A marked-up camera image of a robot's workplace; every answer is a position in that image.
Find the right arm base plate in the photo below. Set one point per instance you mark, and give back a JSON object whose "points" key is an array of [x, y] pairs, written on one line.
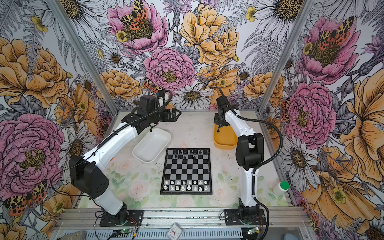
{"points": [[233, 218]]}

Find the aluminium front rail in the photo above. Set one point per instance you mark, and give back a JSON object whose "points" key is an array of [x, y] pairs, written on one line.
{"points": [[162, 218]]}

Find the small white clock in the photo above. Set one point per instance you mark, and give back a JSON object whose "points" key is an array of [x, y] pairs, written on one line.
{"points": [[175, 232]]}

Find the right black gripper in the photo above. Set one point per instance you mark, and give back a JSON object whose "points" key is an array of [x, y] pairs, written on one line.
{"points": [[215, 120]]}

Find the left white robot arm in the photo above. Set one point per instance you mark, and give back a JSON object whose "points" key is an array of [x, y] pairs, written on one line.
{"points": [[86, 171]]}

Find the white bottle green cap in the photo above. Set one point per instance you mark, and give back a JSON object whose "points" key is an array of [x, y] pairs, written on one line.
{"points": [[281, 188]]}

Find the yellow plastic tray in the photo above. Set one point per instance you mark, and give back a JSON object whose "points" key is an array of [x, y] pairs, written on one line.
{"points": [[225, 138]]}

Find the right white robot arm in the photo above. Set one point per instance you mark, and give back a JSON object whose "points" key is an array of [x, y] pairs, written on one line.
{"points": [[249, 155]]}

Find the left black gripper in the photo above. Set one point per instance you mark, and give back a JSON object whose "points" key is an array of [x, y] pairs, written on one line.
{"points": [[174, 118]]}

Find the white plastic tray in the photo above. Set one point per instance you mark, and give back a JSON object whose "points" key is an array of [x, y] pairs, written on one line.
{"points": [[151, 145]]}

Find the black and silver chessboard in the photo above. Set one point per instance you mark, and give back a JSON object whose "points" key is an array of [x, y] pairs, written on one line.
{"points": [[187, 171]]}

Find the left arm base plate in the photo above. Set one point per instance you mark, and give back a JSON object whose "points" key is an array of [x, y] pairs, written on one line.
{"points": [[131, 218]]}

